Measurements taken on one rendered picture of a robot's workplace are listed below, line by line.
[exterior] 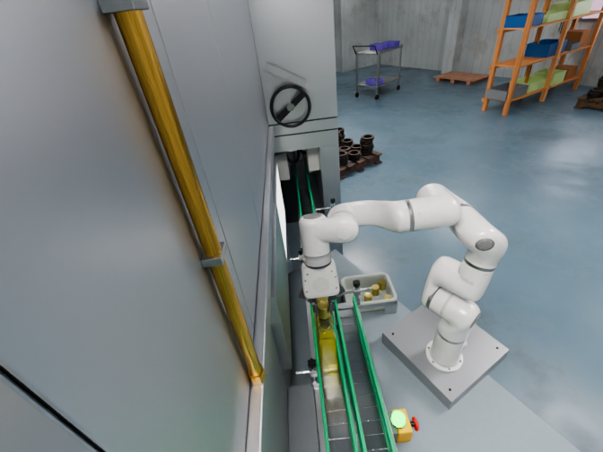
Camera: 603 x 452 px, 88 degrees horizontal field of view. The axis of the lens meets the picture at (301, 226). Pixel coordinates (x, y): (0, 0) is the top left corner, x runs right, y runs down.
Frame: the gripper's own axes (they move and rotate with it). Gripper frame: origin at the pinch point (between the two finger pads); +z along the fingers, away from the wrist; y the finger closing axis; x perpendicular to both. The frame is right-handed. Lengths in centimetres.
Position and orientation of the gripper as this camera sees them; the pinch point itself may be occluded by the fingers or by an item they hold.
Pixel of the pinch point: (323, 307)
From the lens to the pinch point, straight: 94.9
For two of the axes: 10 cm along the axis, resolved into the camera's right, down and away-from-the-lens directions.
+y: 9.9, -1.3, 0.0
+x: -0.5, -3.5, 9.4
